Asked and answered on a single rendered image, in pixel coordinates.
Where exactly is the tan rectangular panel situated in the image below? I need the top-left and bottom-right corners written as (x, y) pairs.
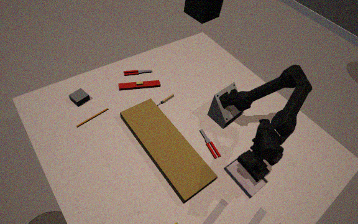
top-left (120, 99), bottom-right (217, 204)

